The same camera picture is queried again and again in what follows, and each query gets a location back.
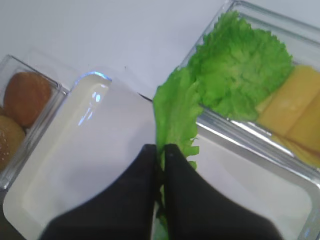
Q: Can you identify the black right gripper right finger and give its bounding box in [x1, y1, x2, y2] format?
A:
[164, 144, 283, 240]

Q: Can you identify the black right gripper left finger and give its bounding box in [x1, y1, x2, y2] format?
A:
[40, 144, 157, 240]

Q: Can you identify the green lettuce leaf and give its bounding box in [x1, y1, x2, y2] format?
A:
[187, 11, 294, 121]
[152, 66, 203, 240]

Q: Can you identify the left yellow cheese slice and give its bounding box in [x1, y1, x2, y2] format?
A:
[257, 65, 320, 136]

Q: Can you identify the tall leaning cheese slice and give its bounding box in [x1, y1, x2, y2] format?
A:
[286, 93, 320, 154]

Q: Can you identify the clear lettuce cheese container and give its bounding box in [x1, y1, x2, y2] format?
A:
[174, 0, 320, 187]

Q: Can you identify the white metal tray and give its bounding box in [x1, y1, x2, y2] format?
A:
[3, 74, 320, 240]

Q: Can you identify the white parchment paper sheet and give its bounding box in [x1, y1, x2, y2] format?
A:
[82, 79, 296, 240]

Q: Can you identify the right sesame bun top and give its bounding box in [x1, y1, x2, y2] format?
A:
[0, 115, 26, 171]

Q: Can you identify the clear bun container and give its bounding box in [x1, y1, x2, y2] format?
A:
[0, 54, 69, 191]

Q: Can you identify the green lettuce leaf in container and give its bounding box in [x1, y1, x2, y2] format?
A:
[187, 11, 294, 121]

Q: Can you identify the plain orange bun half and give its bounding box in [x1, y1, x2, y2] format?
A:
[3, 71, 52, 128]

